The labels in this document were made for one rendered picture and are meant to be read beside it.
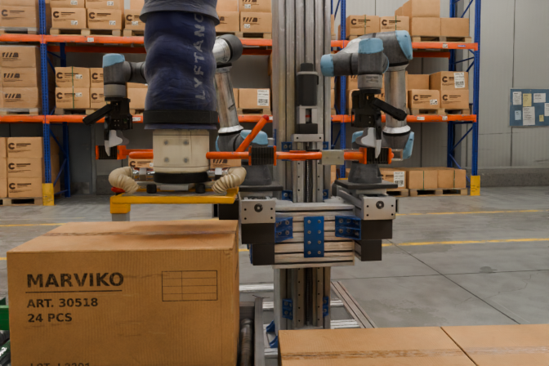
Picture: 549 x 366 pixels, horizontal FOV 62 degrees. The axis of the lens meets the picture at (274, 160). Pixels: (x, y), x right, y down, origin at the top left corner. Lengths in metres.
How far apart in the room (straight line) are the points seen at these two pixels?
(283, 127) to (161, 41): 0.92
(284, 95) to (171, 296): 1.14
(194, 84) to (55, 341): 0.79
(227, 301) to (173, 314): 0.15
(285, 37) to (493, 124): 9.79
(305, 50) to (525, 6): 10.48
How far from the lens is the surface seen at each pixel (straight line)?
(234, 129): 2.01
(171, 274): 1.29
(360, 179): 2.00
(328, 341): 1.69
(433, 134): 10.97
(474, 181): 9.83
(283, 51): 2.15
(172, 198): 1.30
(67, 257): 1.35
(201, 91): 1.35
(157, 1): 1.39
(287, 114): 2.12
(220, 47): 1.85
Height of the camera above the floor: 1.26
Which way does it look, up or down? 3 degrees down
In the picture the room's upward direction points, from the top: straight up
